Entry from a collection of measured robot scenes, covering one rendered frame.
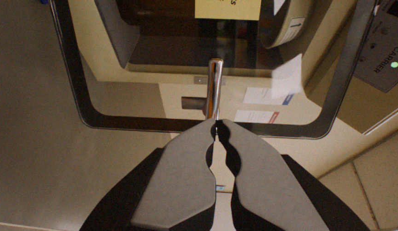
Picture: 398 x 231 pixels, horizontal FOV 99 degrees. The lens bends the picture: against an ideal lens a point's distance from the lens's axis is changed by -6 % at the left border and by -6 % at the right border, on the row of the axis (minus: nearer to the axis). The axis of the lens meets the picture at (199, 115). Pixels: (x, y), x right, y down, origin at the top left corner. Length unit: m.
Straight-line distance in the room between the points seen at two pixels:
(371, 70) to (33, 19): 0.51
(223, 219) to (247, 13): 3.00
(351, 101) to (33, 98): 0.53
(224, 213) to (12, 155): 2.96
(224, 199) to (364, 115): 2.86
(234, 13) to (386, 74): 0.25
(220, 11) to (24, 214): 0.38
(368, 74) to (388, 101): 0.05
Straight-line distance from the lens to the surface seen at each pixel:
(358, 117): 0.44
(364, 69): 0.39
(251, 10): 0.25
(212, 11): 0.25
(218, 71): 0.20
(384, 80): 0.40
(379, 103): 0.42
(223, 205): 3.15
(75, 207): 0.47
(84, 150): 0.46
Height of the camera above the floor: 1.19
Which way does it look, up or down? 1 degrees down
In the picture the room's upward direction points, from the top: 93 degrees clockwise
